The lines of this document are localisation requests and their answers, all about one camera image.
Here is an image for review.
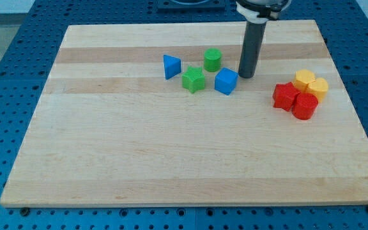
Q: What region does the blue cube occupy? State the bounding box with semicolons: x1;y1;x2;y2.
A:
214;68;238;95

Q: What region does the white black robot arm flange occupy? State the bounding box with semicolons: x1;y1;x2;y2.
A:
236;0;291;24

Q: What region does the green star block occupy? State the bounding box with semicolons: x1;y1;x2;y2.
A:
181;66;205;93

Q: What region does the red star block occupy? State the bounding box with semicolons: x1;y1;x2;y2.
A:
272;82;300;112

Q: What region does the blue triangular prism block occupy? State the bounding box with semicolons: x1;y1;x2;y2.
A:
163;54;181;80

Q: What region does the green cylinder block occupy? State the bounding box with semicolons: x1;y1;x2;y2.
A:
204;48;222;72

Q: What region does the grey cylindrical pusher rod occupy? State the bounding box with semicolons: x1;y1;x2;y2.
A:
238;22;266;79

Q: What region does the red cylinder block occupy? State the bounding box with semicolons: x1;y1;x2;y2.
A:
292;93;318;120

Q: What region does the yellow hexagon block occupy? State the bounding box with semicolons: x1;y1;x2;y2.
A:
292;69;316;92

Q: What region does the yellow heart block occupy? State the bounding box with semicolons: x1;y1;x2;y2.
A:
305;77;328;103

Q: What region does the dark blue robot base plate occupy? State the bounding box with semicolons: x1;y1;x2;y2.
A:
157;0;226;12

